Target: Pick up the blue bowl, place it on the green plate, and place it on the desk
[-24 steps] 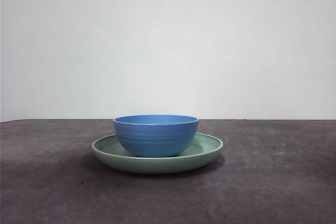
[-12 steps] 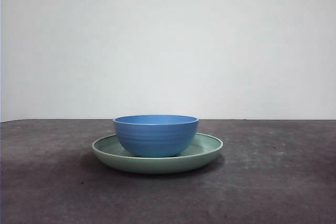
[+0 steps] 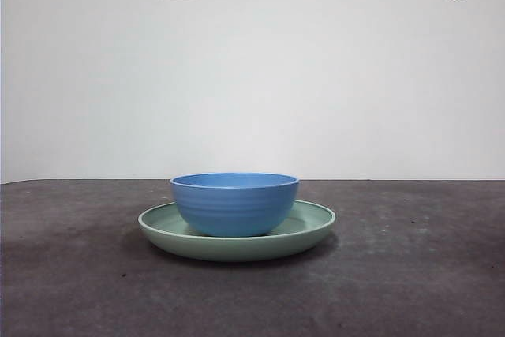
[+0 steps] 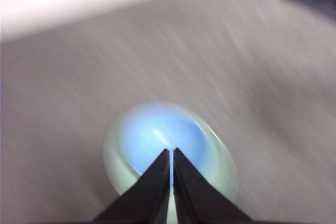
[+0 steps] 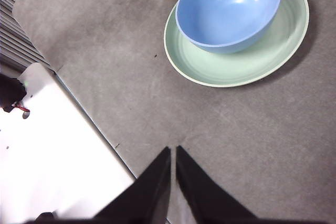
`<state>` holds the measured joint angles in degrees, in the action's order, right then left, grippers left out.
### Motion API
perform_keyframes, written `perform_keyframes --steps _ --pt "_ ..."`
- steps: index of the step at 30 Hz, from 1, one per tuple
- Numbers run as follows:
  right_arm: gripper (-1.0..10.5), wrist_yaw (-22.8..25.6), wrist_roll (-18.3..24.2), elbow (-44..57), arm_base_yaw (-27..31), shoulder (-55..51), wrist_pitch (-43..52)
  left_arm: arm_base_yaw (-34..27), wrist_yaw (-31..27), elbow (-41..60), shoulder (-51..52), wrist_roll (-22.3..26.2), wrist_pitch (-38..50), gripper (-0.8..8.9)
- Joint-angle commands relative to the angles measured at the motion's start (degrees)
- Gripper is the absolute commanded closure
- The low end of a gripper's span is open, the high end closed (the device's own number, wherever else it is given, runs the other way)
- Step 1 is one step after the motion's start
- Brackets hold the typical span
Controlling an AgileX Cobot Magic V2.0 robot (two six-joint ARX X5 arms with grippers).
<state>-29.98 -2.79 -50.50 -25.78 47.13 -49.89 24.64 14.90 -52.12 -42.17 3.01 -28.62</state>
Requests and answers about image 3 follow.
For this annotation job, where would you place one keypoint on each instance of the blue ribbed bowl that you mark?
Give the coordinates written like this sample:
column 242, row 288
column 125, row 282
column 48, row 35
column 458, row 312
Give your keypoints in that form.
column 233, row 210

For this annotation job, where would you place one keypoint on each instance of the pale green plate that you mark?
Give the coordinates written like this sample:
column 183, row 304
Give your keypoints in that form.
column 236, row 249

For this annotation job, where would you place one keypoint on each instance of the dark grey table mat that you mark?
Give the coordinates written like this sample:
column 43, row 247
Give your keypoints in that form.
column 252, row 301

